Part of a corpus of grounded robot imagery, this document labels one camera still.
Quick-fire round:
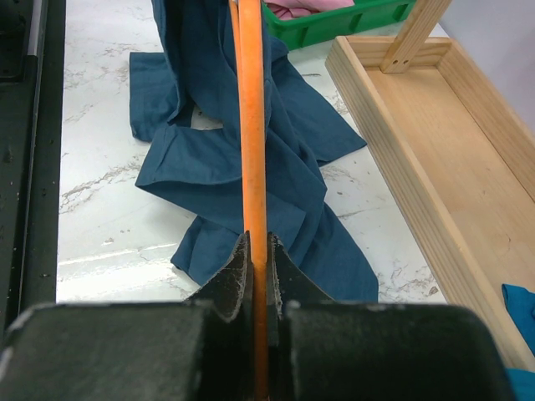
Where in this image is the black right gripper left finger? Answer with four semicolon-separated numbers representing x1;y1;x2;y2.
1;235;252;400

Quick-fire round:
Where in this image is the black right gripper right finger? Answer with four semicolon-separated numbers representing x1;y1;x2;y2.
267;235;514;400

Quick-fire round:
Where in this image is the dark blue t-shirt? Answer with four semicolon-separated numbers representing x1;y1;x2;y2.
130;1;379;302

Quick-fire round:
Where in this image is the orange plastic hanger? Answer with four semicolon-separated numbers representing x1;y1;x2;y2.
228;1;269;400

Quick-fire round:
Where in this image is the teal t-shirt on rack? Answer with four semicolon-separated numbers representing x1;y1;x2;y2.
502;284;535;401

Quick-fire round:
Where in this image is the wooden clothes rack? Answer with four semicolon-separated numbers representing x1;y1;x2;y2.
326;1;534;370

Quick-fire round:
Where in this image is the green plastic tray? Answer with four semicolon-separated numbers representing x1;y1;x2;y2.
262;1;415;50

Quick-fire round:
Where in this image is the pink cloth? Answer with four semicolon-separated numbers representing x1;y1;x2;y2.
265;0;354;21

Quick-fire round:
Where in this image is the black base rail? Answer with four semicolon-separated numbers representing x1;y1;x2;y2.
1;1;66;330

